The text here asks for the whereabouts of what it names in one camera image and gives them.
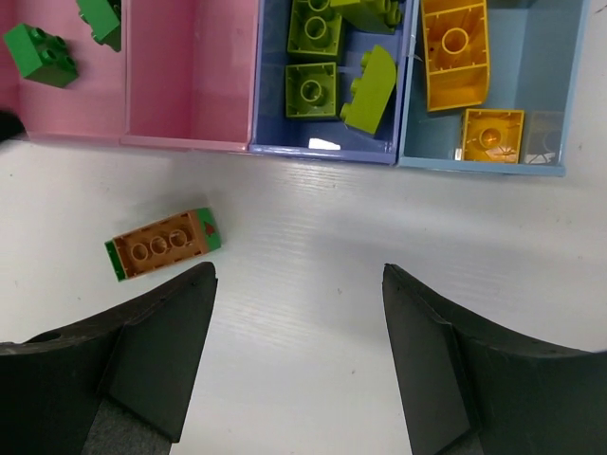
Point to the narrow pink bin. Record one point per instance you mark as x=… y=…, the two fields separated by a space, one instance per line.
x=190 y=68

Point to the brown lego plate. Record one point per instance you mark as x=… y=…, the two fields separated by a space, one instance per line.
x=159 y=244

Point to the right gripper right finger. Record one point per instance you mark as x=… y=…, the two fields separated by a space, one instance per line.
x=471 y=386

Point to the light blue bin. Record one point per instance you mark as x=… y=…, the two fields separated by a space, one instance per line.
x=534 y=51

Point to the dark blue bin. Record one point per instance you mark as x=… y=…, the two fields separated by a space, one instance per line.
x=329 y=139

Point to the lime lego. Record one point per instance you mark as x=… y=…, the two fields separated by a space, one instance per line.
x=373 y=16
x=311 y=91
x=315 y=31

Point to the large pink bin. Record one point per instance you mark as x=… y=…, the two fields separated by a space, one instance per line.
x=90 y=108

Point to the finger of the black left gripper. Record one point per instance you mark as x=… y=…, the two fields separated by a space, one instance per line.
x=11 y=126

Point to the yellow round printed lego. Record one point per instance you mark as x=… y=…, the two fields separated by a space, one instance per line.
x=456 y=53

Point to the yellow lego in bin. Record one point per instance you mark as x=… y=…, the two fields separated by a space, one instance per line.
x=492 y=135

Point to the lime square lego brick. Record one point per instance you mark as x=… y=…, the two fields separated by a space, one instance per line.
x=371 y=92

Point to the green square lego brick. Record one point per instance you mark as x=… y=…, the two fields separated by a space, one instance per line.
x=41 y=57

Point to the clear lego in bin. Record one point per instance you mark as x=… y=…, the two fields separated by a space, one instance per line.
x=542 y=138

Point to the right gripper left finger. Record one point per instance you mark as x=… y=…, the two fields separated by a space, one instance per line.
x=119 y=382

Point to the lime lego in blue bin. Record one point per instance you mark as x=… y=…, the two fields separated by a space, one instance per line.
x=315 y=31

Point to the long green lego brick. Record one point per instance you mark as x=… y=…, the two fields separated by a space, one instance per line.
x=104 y=18

